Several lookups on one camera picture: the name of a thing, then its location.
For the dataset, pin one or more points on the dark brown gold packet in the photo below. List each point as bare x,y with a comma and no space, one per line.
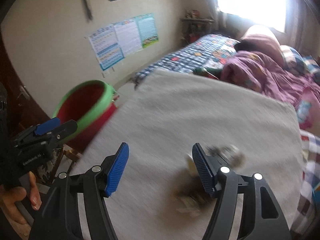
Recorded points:
192,199

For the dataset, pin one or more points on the green plush toy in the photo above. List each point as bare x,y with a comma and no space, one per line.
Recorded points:
211,73

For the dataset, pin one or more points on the small cluttered side table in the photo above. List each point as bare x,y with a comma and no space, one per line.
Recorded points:
194,26

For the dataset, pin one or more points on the bright curtained window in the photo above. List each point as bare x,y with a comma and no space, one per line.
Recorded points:
270,13

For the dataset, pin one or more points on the purple floral quilt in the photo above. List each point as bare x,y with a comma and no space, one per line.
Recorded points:
258,72

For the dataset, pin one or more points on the teal number wall poster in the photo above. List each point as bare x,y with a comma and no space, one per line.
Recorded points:
147,29

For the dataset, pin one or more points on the dark brown wooden door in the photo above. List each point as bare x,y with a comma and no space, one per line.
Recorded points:
23,111

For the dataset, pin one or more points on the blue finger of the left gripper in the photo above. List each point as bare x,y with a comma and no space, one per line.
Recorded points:
47,126

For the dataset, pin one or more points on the blue plaid cartoon bedsheet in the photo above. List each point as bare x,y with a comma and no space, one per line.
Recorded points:
215,48

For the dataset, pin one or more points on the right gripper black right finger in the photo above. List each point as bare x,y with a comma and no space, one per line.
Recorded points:
207,167

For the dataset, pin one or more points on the red bin with green rim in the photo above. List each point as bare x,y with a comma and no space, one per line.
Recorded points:
91,105

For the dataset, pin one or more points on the grey patterned paper bag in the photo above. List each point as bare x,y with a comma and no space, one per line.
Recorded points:
229,156

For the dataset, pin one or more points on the grey towel mat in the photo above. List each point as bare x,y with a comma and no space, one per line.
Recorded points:
167,114

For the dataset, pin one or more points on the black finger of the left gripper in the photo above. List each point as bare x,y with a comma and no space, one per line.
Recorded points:
66,129

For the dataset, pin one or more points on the white chart wall poster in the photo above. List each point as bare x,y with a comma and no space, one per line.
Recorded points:
128,36

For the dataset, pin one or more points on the blue alphabet wall poster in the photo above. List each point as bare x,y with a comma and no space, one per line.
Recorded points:
106,46

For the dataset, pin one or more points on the black vertical wall bracket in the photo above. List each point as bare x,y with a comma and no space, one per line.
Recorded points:
85,1

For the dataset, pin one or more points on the pink pillow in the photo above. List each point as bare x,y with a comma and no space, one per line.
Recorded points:
259,38

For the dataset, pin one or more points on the blue plaid pillow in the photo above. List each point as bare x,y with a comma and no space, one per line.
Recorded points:
296,64

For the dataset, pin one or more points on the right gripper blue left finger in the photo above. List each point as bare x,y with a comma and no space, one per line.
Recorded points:
114,168

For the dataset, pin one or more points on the floral cushion wooden chair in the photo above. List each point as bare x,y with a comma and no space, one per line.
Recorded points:
64,159

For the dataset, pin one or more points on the pink pouch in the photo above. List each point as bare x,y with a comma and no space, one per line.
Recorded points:
308,109

